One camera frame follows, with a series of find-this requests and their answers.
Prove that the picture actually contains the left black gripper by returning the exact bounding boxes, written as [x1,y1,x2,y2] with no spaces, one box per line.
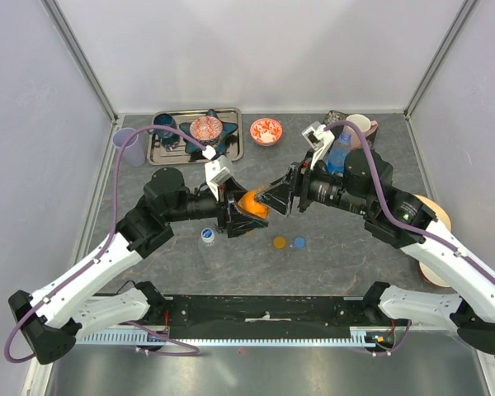
[165,177,269,238]

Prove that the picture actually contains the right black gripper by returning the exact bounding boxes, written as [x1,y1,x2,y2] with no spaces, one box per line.
[255,148,372,216]

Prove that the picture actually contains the orange juice bottle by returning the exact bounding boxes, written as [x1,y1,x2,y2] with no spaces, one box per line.
[238,187,270,219]

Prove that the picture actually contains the orange bottle cap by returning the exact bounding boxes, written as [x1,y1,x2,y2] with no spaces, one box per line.
[272,236,287,249]

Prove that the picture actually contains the blue bottle cap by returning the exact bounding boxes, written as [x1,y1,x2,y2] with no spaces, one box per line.
[294,237,306,248]

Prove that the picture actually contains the blue label water bottle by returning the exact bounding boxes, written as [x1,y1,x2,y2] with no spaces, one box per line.
[327,131,351,174]

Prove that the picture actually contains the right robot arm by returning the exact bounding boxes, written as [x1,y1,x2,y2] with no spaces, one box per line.
[255,149,495,355]

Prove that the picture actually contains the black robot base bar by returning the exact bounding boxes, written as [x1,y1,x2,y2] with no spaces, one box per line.
[142,295,391,339]

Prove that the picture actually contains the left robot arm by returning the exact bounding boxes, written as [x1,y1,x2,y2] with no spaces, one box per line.
[8,166,268,365]

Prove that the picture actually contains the clear bottle blue-white cap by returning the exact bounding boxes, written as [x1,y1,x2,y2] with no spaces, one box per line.
[199,227,218,252]

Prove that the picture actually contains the orange floral bowl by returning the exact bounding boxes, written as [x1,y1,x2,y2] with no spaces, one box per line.
[250,117,283,147]

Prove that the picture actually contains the metal tray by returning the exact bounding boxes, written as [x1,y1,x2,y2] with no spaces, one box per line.
[147,107,243,166]

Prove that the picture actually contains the red patterned bowl on star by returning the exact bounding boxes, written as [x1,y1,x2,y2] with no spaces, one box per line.
[190,115,223,145]

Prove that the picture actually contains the dark blue mug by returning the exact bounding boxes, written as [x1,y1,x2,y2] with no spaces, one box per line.
[148,113,179,145]

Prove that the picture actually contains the black floral square plate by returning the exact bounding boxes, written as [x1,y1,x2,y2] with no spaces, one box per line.
[323,110,348,125]

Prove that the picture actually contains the pink white mug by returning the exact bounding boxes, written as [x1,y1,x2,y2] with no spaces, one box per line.
[343,114,379,150]

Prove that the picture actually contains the lilac plastic cup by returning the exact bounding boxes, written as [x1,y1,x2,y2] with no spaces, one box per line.
[111,128,146,167]

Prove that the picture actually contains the beige bird plate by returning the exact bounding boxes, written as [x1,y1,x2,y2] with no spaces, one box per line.
[415,194,452,232]

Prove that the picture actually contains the white bowl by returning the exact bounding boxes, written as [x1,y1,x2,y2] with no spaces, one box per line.
[418,262,450,288]

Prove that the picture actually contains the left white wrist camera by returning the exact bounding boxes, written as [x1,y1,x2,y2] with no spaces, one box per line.
[202,145,233,200]

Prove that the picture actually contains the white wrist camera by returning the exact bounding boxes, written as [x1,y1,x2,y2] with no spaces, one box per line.
[301,121,335,170]
[202,145,233,200]

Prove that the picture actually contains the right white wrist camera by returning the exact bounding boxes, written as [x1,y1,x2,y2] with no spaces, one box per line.
[301,121,335,170]

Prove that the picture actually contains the white slotted cable duct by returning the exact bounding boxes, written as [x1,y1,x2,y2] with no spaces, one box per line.
[77,326,394,347]

